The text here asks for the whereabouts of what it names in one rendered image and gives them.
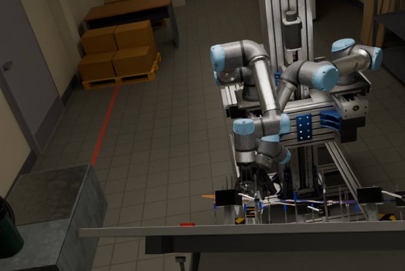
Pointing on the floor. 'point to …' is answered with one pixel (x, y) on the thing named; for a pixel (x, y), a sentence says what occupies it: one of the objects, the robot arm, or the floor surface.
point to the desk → (134, 13)
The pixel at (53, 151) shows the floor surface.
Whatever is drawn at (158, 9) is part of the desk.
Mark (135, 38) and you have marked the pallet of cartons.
